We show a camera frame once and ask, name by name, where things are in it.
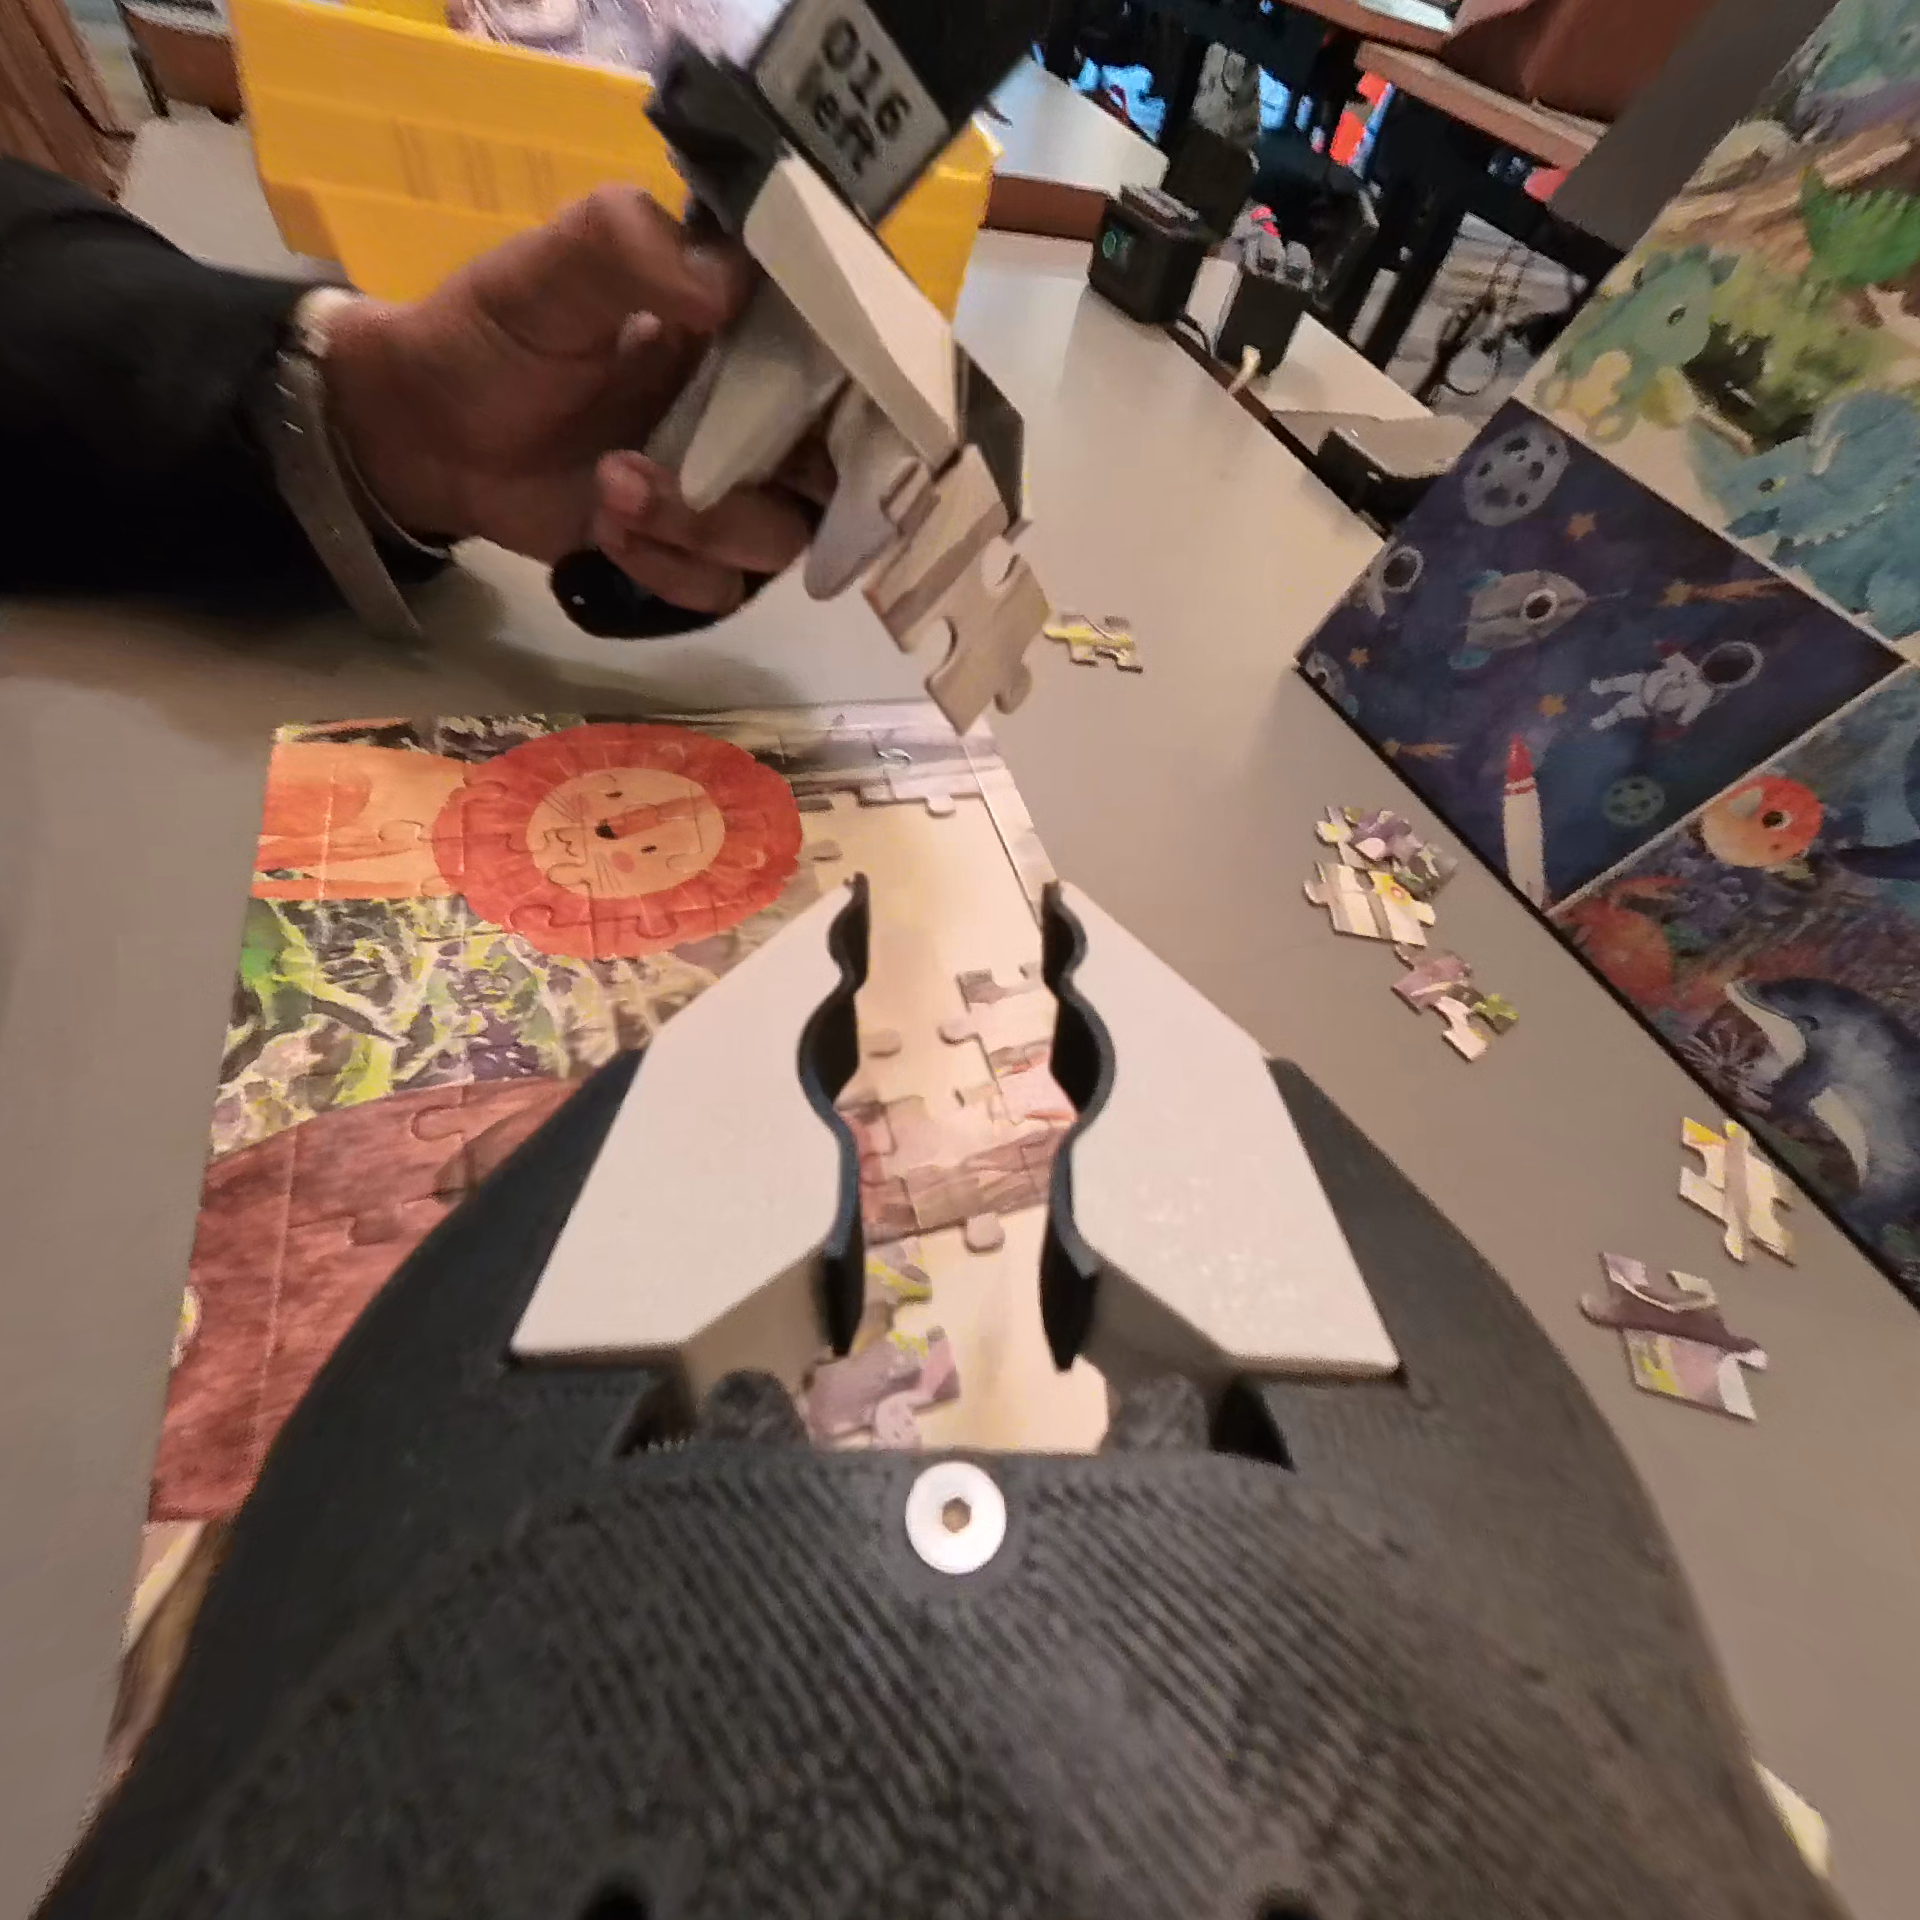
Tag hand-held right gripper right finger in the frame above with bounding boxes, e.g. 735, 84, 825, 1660
1037, 879, 1407, 1379

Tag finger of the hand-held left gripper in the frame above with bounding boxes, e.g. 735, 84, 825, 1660
800, 427, 940, 606
743, 158, 1040, 531

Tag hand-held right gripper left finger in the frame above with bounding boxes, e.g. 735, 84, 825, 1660
508, 872, 876, 1367

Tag partly assembled jigsaw puzzle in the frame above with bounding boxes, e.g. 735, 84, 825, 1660
105, 703, 1119, 1787

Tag person's left forearm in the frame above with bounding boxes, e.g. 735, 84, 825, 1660
0, 158, 325, 600

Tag person's left hand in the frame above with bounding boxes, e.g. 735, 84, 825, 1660
322, 188, 833, 616

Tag pale jigsaw puzzle board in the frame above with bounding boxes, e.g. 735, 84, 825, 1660
440, 0, 797, 69

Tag black charger with display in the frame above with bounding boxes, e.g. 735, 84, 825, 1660
1087, 188, 1220, 324

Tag striped grey yellow jigsaw pieces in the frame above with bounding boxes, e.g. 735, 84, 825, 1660
1302, 859, 1439, 951

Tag black battery box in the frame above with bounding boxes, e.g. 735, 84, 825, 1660
1167, 127, 1262, 227

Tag purple green jigsaw piece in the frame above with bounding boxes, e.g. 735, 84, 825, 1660
1317, 804, 1460, 886

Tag black power adapter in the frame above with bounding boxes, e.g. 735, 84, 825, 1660
1210, 263, 1309, 377

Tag yellow plastic bin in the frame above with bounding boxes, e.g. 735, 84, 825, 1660
223, 0, 1004, 308

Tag purple white jigsaw piece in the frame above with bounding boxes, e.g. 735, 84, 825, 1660
1580, 1253, 1770, 1421

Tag yellow grey jigsaw piece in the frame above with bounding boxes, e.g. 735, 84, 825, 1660
1677, 1117, 1796, 1264

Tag brown desk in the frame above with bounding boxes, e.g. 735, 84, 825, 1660
1304, 0, 1623, 173

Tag illustrated puzzle reference board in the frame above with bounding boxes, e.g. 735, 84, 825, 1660
1295, 0, 1920, 1297

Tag black partition panel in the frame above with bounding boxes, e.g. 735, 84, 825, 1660
1551, 0, 1846, 248

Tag grey wrist strap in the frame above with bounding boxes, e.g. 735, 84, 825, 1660
246, 286, 452, 647

